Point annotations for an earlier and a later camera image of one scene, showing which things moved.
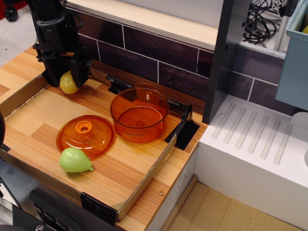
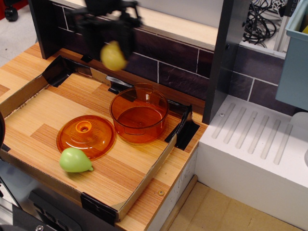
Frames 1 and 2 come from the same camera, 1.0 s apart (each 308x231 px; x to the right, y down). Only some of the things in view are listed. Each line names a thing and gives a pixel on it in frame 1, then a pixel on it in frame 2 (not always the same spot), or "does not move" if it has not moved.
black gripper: x=59 y=44 -> x=101 y=21
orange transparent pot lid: x=93 y=134 does not move
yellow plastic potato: x=67 y=83 -> x=112 y=56
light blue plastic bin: x=292 y=87 does not move
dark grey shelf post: x=230 y=37 does not move
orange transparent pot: x=138 y=114 does not move
